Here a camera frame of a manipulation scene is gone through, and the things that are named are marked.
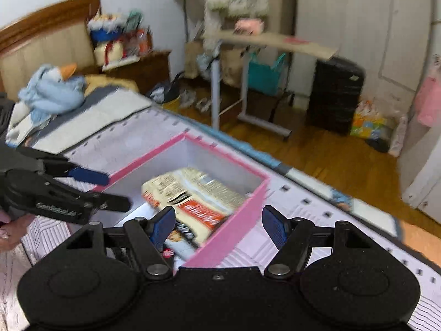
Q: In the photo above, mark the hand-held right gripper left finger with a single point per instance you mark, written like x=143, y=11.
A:
x=162, y=224

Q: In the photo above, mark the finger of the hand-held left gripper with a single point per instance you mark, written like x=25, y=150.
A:
x=110, y=204
x=89, y=176

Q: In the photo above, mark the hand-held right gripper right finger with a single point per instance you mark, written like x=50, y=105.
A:
x=275, y=226

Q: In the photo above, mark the pink cardboard box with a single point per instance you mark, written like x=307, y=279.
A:
x=237, y=227

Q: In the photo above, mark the cream noodle packet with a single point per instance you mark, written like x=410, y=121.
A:
x=193, y=193

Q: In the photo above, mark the person's left hand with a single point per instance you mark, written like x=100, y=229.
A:
x=10, y=231

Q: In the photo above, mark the striped lilac bed sheet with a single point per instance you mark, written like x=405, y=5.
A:
x=310, y=210

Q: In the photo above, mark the white grey quilt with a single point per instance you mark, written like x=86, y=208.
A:
x=103, y=110

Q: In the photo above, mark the blue goose plush toy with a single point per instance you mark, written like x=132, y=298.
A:
x=51, y=93

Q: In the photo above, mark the yellow pillow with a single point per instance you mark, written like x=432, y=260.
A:
x=106, y=82

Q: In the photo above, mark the black floor bag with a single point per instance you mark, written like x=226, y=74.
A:
x=165, y=91

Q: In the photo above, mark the wooden nightstand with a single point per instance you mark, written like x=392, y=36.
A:
x=148, y=69

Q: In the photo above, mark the pale shoes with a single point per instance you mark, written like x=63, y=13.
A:
x=194, y=100

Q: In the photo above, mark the dark slippers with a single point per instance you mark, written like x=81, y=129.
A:
x=379, y=144

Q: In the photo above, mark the wooden padded headboard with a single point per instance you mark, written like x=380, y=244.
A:
x=44, y=51

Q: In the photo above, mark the colourful cardboard box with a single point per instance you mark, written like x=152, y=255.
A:
x=367, y=124

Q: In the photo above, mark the colourful packages pile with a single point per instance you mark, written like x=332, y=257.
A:
x=113, y=41

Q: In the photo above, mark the orange bed sheet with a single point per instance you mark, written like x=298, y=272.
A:
x=420, y=234

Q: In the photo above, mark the black suitcase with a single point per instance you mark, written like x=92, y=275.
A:
x=334, y=93

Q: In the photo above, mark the teal shopping bag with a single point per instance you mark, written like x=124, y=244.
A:
x=263, y=76

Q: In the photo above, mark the white patterned bag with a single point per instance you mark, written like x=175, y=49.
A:
x=399, y=136

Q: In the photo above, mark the brown paper bag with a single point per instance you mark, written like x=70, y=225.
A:
x=193, y=58
x=233, y=65

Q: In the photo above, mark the white door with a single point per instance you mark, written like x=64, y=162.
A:
x=427, y=179

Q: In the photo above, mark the wooden top tilt table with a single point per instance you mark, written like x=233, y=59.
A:
x=275, y=41

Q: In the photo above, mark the pink paper bag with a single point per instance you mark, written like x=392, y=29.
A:
x=429, y=100

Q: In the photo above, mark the white wardrobe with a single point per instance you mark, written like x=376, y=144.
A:
x=344, y=7

